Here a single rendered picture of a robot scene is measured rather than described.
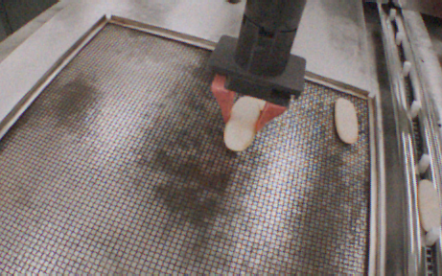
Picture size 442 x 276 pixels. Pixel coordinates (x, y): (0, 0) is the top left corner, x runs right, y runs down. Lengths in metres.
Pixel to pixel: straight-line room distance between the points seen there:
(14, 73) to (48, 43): 0.09
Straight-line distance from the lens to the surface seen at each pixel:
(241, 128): 0.45
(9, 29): 2.03
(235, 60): 0.40
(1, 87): 0.60
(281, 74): 0.40
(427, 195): 0.60
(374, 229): 0.49
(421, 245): 0.55
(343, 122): 0.58
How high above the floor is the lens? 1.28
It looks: 45 degrees down
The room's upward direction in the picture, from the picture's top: straight up
